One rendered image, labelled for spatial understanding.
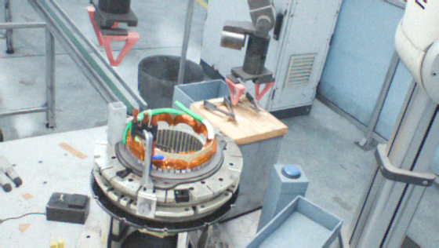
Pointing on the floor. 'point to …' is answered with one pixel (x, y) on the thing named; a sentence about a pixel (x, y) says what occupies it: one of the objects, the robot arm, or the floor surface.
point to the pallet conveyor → (71, 46)
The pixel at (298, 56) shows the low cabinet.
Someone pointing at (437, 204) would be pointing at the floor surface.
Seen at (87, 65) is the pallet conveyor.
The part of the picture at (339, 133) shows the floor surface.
